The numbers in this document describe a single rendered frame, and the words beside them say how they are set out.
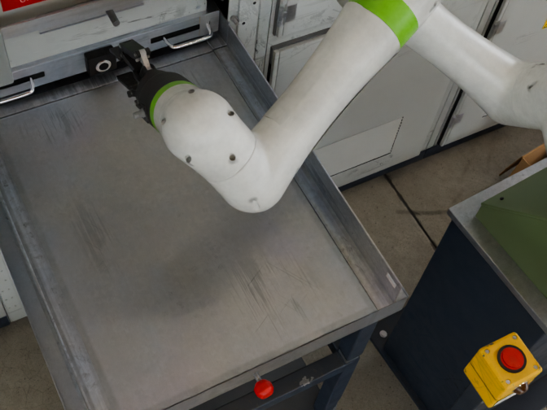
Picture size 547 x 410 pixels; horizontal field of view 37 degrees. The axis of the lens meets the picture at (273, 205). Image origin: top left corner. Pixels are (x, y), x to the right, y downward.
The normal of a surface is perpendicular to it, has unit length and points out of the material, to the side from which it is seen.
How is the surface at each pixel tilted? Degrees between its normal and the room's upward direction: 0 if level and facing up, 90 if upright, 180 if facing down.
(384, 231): 0
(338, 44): 28
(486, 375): 90
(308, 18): 90
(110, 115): 0
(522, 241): 90
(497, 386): 90
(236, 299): 0
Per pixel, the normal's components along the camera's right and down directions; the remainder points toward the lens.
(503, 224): -0.84, 0.41
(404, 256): 0.10, -0.54
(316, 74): -0.36, -0.37
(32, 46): 0.47, 0.77
